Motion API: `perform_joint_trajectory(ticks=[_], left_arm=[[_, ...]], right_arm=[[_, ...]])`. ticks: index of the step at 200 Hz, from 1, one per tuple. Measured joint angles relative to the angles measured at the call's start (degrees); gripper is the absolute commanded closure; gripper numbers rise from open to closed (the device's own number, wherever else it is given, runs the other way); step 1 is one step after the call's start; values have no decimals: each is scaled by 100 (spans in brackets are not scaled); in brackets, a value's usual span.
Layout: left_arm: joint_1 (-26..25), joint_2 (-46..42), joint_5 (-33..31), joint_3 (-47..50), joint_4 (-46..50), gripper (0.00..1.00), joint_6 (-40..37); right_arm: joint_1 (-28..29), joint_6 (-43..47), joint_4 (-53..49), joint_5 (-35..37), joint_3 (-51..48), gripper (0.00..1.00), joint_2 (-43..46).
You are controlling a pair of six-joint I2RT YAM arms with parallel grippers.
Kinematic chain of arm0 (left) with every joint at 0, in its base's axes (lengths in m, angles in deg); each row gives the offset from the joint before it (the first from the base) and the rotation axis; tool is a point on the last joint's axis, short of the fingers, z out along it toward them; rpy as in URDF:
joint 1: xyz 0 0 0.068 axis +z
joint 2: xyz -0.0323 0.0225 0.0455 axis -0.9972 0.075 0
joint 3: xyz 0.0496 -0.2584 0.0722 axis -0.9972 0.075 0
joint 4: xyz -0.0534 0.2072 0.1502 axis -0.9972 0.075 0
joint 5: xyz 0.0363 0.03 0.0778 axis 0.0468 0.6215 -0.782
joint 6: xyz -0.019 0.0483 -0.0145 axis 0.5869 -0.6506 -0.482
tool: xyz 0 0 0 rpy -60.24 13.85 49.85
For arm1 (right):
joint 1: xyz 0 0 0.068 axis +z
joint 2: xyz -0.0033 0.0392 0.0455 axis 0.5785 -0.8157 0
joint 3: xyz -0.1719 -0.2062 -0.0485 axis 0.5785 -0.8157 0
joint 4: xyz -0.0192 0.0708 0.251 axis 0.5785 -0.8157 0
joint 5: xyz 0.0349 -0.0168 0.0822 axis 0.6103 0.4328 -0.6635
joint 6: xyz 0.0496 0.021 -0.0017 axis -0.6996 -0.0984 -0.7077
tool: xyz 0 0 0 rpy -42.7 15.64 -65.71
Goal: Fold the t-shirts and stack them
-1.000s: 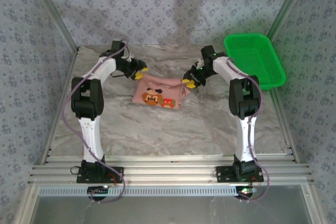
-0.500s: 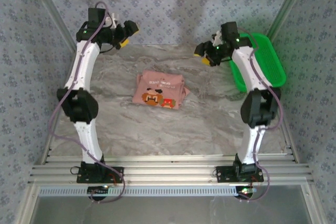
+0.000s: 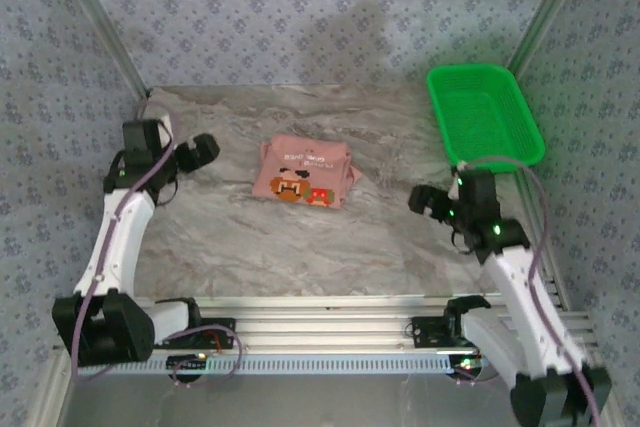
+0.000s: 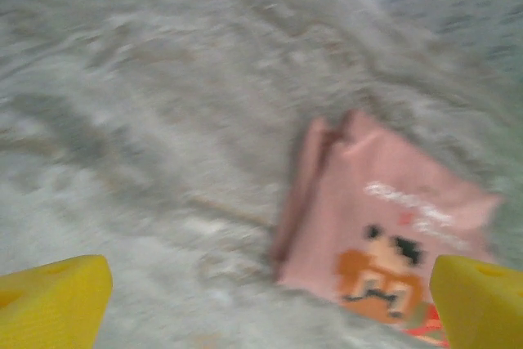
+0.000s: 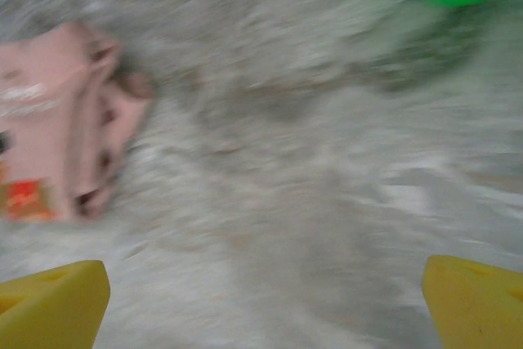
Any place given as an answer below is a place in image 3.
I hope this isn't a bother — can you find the pink printed t-shirt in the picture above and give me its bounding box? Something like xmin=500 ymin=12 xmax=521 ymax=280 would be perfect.
xmin=251 ymin=133 xmax=365 ymax=211

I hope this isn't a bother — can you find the green plastic basket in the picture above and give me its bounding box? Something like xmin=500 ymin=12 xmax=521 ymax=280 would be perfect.
xmin=426 ymin=62 xmax=546 ymax=174

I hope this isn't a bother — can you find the black controller board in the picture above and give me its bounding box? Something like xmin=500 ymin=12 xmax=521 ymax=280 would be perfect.
xmin=166 ymin=354 xmax=210 ymax=372
xmin=448 ymin=354 xmax=489 ymax=379

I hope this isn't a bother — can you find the grey metal panel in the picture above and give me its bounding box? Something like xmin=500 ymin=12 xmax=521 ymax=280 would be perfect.
xmin=59 ymin=374 xmax=521 ymax=427

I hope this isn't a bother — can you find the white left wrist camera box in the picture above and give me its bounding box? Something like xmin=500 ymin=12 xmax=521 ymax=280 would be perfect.
xmin=157 ymin=113 xmax=174 ymax=147

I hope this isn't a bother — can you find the aluminium frame post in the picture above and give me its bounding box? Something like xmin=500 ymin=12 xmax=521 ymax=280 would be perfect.
xmin=49 ymin=0 xmax=155 ymax=101
xmin=503 ymin=0 xmax=597 ymax=79

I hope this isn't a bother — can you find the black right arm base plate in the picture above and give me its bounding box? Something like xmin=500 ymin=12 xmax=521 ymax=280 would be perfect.
xmin=410 ymin=315 xmax=481 ymax=348

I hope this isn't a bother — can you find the aluminium mounting rail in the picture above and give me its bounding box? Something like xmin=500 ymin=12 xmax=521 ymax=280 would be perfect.
xmin=132 ymin=295 xmax=600 ymax=354

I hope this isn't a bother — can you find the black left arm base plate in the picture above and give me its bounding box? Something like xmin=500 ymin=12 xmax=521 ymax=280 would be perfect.
xmin=149 ymin=317 xmax=237 ymax=350

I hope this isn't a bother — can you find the grey slotted cable duct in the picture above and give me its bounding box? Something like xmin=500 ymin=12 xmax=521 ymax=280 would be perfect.
xmin=73 ymin=352 xmax=456 ymax=377

